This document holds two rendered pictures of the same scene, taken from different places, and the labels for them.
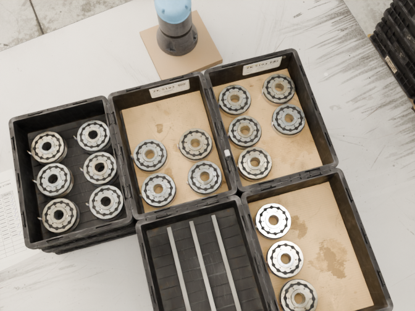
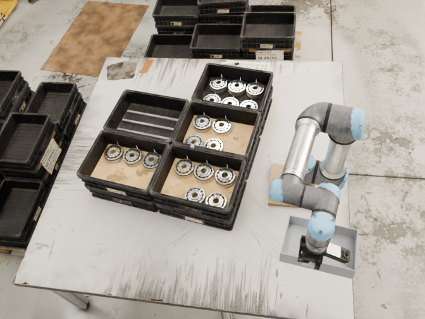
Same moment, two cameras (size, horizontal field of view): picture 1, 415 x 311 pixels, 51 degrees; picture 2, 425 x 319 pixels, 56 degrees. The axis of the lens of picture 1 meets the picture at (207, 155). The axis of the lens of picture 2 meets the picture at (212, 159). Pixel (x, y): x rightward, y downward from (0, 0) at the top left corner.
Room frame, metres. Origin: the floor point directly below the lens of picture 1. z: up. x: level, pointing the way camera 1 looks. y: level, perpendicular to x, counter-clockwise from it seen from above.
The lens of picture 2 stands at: (1.19, -0.94, 2.52)
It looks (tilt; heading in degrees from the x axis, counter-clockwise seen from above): 55 degrees down; 128
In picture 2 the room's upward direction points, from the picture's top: 11 degrees counter-clockwise
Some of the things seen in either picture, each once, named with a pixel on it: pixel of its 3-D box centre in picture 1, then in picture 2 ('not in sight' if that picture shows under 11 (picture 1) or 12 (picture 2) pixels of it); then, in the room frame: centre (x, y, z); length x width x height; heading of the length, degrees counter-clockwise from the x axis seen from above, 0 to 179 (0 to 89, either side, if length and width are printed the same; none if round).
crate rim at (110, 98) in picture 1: (170, 142); (216, 128); (0.43, 0.11, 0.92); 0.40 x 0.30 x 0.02; 12
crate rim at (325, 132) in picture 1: (268, 117); (198, 176); (0.49, -0.19, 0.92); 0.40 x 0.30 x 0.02; 12
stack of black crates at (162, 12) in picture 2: not in sight; (181, 21); (-0.75, 1.43, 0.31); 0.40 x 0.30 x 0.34; 21
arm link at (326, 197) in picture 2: not in sight; (321, 200); (1.09, -0.30, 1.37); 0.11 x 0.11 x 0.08; 10
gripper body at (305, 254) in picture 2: not in sight; (312, 249); (1.11, -0.40, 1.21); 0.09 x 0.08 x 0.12; 16
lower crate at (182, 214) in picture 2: not in sight; (202, 192); (0.49, -0.19, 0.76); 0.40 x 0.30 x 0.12; 12
